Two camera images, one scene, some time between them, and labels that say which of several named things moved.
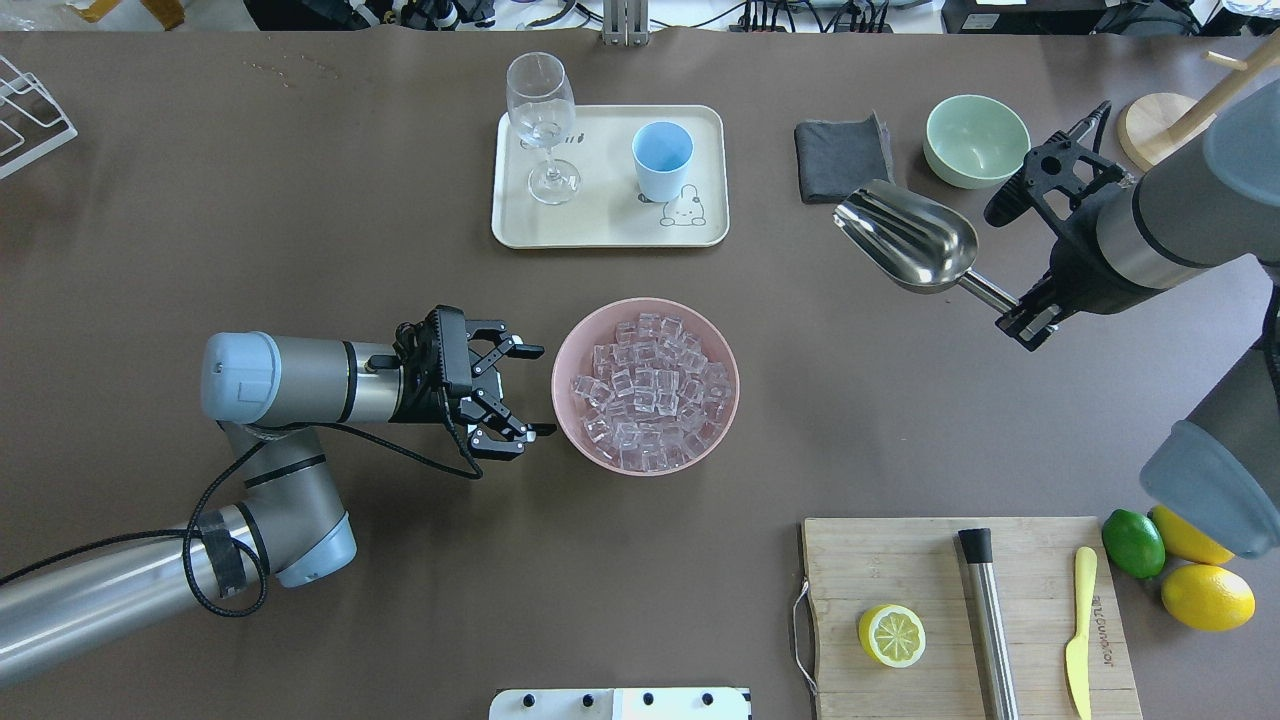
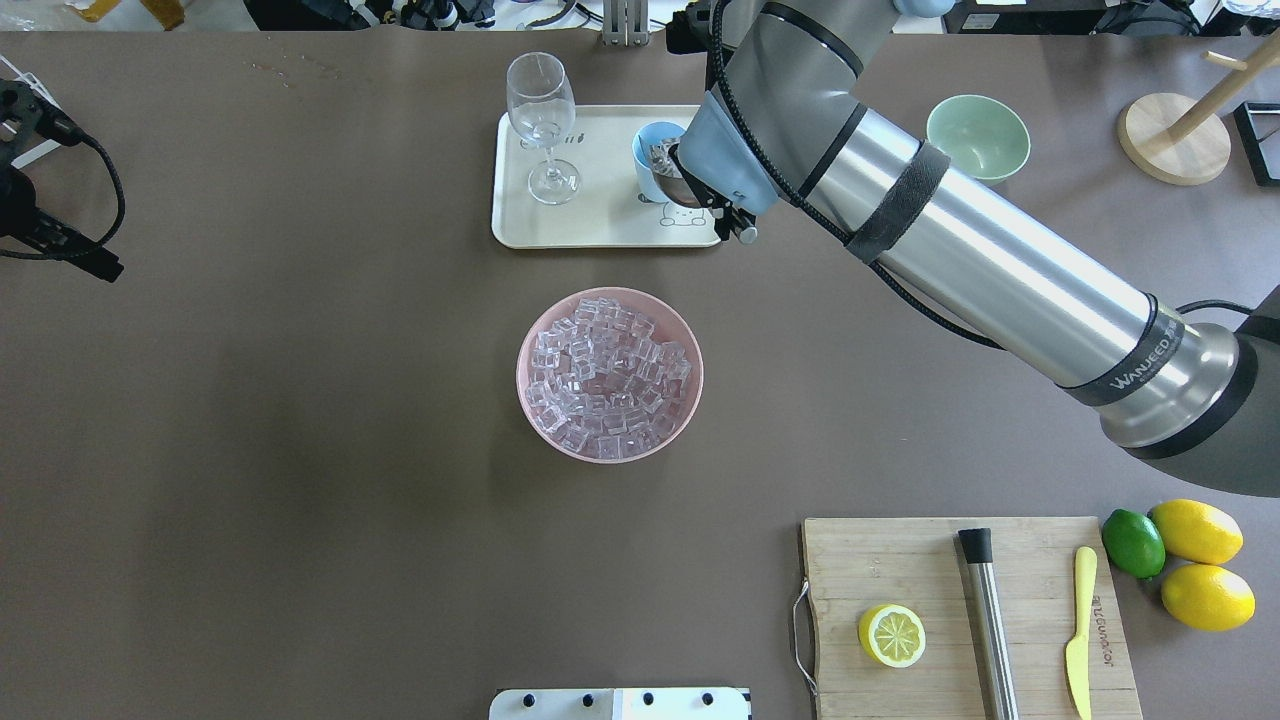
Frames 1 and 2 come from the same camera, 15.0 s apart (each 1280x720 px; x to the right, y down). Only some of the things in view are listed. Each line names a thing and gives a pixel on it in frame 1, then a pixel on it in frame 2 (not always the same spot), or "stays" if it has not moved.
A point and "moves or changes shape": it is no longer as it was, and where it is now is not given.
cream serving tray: (611, 209) stays
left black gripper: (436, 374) → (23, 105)
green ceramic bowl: (975, 142) stays
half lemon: (891, 634) stays
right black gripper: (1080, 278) → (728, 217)
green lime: (1133, 543) stays
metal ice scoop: (917, 243) moves or changes shape
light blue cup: (662, 153) stays
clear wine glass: (543, 106) stays
